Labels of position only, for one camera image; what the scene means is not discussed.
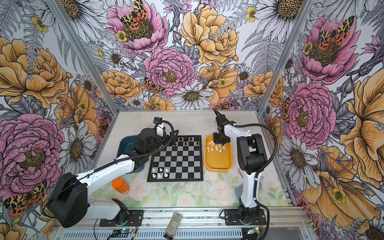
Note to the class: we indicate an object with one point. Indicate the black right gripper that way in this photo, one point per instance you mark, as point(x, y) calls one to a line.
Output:
point(216, 141)

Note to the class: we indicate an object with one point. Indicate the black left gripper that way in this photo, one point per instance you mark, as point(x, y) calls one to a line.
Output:
point(173, 138)

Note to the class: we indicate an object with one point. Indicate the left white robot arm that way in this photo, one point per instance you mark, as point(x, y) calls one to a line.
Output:
point(71, 200)

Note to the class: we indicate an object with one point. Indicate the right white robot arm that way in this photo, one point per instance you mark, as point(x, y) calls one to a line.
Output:
point(252, 159)

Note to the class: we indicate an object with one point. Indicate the yellow plastic tray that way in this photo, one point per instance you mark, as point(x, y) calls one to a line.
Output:
point(218, 157)

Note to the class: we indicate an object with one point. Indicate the black and white chessboard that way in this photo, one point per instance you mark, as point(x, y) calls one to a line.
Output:
point(184, 160)

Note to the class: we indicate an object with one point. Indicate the teal plastic bin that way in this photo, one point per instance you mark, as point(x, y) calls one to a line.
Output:
point(127, 145)

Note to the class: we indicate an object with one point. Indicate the orange pill bottle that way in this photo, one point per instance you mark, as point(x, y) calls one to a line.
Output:
point(121, 186)

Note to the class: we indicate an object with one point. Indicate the silver usb hub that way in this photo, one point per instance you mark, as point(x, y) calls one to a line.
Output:
point(173, 226)

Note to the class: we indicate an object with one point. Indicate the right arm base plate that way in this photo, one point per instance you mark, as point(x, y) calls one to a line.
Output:
point(242, 217)

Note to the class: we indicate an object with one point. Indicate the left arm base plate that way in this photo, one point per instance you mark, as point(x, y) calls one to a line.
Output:
point(128, 218)

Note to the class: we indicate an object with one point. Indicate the aluminium front rail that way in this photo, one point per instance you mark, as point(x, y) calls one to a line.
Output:
point(192, 217)

